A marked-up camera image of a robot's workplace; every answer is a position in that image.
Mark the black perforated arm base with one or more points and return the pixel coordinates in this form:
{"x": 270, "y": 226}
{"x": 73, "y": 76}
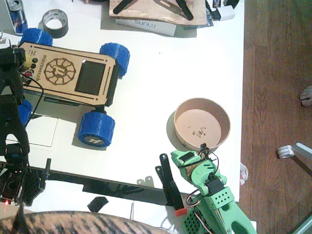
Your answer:
{"x": 26, "y": 187}

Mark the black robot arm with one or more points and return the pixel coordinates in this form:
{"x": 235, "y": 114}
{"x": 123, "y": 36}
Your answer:
{"x": 12, "y": 122}

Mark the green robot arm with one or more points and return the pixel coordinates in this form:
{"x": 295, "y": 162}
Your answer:
{"x": 231, "y": 214}

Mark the dark green perforated arm base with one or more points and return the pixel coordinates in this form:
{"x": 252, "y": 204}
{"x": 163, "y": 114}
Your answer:
{"x": 191, "y": 220}

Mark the brown paper bowl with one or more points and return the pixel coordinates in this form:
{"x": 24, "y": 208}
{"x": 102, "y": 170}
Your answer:
{"x": 195, "y": 122}

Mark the black clamp with red tip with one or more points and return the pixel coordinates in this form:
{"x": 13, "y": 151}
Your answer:
{"x": 171, "y": 187}

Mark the blue rover wheel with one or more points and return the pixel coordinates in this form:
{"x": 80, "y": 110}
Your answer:
{"x": 117, "y": 57}
{"x": 25, "y": 112}
{"x": 97, "y": 129}
{"x": 36, "y": 36}

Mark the blue silver drink can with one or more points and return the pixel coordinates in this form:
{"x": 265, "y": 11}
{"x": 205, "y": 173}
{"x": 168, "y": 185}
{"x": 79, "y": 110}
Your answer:
{"x": 18, "y": 20}

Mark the white red plastic bag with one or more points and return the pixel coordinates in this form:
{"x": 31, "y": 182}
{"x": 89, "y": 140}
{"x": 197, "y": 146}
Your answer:
{"x": 244, "y": 174}

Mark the white paper sheet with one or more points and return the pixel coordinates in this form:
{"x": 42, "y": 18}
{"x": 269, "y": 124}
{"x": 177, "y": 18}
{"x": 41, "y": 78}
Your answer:
{"x": 41, "y": 131}

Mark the black tape scrap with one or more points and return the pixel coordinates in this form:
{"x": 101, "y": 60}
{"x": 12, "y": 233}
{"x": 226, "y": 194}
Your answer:
{"x": 97, "y": 204}

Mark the white tape roll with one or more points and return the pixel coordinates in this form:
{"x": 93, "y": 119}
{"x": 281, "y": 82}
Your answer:
{"x": 285, "y": 152}

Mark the long black bar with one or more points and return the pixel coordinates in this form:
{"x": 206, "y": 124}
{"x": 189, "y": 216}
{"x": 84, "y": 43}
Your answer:
{"x": 73, "y": 179}

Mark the black clamp jaw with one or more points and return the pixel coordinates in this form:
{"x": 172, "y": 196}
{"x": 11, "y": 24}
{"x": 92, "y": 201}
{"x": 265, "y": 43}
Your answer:
{"x": 122, "y": 6}
{"x": 185, "y": 11}

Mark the pale grey bar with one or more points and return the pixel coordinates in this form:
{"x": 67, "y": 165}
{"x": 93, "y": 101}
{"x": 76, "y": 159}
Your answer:
{"x": 303, "y": 149}

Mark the striped brown fabric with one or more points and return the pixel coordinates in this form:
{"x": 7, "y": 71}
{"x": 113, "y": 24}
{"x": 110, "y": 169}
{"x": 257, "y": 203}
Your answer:
{"x": 73, "y": 223}

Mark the white Sunlu box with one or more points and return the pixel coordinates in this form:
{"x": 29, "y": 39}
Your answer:
{"x": 146, "y": 25}

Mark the bare foot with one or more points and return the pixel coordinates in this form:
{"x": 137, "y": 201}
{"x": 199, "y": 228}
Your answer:
{"x": 307, "y": 96}

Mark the brown wooden board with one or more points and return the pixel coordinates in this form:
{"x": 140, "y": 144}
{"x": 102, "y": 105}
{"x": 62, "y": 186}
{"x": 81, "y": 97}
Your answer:
{"x": 151, "y": 13}

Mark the small white box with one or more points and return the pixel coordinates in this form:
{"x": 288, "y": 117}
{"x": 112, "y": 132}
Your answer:
{"x": 226, "y": 14}

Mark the black printed box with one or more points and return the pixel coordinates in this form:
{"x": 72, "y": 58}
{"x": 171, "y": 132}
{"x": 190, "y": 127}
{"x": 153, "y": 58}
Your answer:
{"x": 216, "y": 3}

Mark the black angular object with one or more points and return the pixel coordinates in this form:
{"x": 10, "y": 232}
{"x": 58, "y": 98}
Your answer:
{"x": 231, "y": 3}

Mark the grey metal bracket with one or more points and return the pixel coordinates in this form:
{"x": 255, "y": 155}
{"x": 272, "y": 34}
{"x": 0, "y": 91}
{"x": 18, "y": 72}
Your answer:
{"x": 147, "y": 181}

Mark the grey duct tape roll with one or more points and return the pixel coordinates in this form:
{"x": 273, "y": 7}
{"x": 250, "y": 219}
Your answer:
{"x": 61, "y": 31}

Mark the pale grey frame edge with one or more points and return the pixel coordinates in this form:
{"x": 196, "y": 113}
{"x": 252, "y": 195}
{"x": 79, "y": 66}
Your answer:
{"x": 304, "y": 225}

